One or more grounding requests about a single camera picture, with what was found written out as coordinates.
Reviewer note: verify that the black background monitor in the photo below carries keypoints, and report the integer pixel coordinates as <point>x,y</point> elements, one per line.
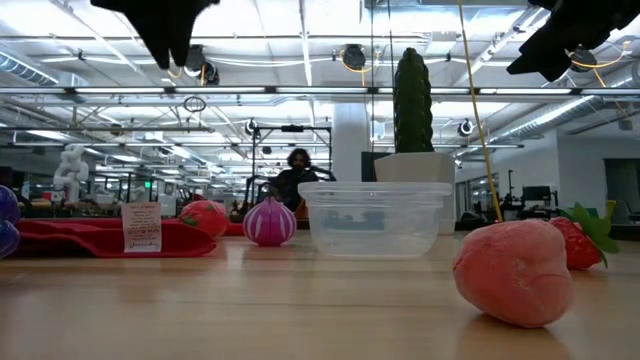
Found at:
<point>536,193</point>

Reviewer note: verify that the clear plastic tupperware container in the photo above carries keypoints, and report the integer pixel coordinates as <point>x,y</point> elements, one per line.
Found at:
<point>375,190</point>

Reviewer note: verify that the green cactus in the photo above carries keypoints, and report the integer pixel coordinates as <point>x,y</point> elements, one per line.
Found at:
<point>412,100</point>

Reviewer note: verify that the black background rig frame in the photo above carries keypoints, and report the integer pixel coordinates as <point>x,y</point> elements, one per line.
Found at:
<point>254,160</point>

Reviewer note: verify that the person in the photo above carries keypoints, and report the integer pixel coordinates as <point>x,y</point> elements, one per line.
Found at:
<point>295,185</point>

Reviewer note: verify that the purple grape bunch toy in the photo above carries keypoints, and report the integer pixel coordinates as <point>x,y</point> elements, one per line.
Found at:
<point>7,220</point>

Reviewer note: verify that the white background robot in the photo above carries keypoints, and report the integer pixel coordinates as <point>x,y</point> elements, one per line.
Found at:
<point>70,172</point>

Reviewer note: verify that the red strawberry toy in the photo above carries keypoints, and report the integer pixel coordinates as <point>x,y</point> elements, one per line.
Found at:
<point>577,245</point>

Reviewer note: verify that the purple striped onion toy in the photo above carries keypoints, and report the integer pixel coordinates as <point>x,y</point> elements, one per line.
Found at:
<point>270,222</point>

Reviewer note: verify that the pink peach toy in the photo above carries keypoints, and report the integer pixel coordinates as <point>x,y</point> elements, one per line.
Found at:
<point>515,275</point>

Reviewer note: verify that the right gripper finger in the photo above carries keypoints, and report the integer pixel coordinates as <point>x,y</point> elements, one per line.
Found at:
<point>600,25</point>
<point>555,25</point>

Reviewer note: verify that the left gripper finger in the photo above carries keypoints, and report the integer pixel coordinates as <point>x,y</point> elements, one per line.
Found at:
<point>145,20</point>
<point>192,20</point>

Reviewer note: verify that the red cloth with label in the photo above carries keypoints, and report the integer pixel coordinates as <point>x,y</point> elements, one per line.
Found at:
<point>75,240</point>

